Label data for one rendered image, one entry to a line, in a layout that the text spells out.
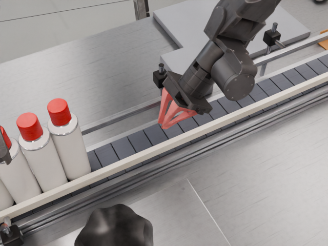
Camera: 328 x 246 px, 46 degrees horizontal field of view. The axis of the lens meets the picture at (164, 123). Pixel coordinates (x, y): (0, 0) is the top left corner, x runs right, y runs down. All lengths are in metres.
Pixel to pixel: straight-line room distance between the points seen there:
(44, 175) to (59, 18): 2.08
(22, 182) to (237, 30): 0.45
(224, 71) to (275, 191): 0.31
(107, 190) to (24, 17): 2.13
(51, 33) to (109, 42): 1.48
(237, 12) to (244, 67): 0.09
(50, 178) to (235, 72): 0.38
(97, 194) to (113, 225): 0.39
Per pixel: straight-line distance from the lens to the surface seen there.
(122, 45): 1.14
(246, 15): 0.67
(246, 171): 0.87
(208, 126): 0.82
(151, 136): 0.84
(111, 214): 0.42
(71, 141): 0.68
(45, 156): 0.68
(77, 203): 0.79
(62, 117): 0.65
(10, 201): 0.79
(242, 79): 0.66
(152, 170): 0.82
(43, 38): 2.59
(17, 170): 0.69
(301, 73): 1.03
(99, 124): 0.77
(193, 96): 0.74
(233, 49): 0.68
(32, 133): 0.64
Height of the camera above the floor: 1.55
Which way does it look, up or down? 51 degrees down
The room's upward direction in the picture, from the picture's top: straight up
